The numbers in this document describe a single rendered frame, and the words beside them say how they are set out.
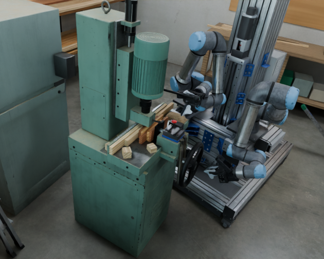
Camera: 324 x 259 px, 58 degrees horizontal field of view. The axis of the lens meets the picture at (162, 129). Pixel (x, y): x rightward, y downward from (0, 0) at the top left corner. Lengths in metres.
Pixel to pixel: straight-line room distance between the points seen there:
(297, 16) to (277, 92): 3.04
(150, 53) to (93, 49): 0.33
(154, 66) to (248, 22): 0.80
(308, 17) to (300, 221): 2.79
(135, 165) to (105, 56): 0.59
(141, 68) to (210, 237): 1.47
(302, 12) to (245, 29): 2.59
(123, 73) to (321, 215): 2.18
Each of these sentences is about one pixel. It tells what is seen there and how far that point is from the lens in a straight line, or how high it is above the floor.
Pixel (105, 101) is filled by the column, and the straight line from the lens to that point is 1.69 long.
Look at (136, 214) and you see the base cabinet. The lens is 1.88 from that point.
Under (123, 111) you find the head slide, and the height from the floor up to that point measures 1.03.
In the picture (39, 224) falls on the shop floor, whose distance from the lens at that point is 2.47.
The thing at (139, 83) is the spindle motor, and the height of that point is 1.25.
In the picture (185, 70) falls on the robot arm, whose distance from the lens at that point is 2.05.
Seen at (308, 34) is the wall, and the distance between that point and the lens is 4.66.
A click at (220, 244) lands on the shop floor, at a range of 2.42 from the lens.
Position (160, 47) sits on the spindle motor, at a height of 1.45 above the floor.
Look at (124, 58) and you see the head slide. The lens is 1.56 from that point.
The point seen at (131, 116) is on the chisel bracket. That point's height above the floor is 0.99.
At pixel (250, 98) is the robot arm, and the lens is 1.66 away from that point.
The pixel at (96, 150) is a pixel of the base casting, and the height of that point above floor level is 0.80.
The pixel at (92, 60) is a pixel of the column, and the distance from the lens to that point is 1.65.
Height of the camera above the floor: 1.91
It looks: 34 degrees down
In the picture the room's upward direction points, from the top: 8 degrees clockwise
